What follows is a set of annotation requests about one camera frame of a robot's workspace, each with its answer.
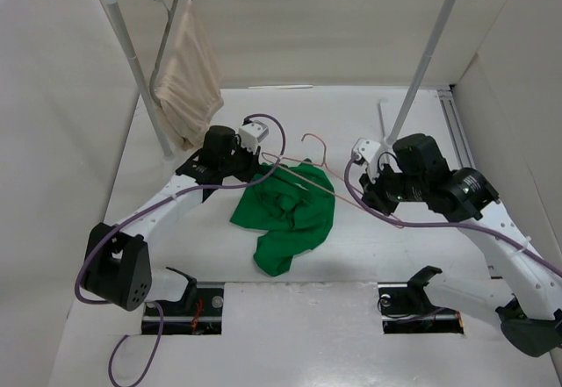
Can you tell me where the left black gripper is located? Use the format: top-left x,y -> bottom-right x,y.
220,138 -> 260,183

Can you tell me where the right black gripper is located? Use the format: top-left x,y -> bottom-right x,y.
359,159 -> 427,216

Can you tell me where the green t shirt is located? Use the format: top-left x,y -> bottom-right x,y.
230,162 -> 335,276

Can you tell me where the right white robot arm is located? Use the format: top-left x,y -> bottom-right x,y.
351,133 -> 561,357

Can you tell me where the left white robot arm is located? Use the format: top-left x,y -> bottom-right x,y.
79,119 -> 269,314

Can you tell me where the beige cloth on hanger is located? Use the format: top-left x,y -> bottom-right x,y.
155,0 -> 224,151

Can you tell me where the grey hanger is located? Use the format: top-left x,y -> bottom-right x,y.
148,0 -> 180,105

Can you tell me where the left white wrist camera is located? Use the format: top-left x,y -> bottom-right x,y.
238,120 -> 269,154

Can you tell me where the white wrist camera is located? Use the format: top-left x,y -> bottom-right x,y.
238,120 -> 269,154
351,138 -> 383,183

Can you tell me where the aluminium rail right side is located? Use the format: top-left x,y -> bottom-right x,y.
436,89 -> 513,279

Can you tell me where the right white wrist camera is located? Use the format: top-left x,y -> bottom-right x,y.
351,138 -> 383,183

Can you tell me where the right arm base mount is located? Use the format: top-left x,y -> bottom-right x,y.
377,283 -> 465,334

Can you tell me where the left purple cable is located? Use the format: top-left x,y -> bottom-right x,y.
73,112 -> 289,384

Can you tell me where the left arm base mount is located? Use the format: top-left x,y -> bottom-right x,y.
159,283 -> 225,336

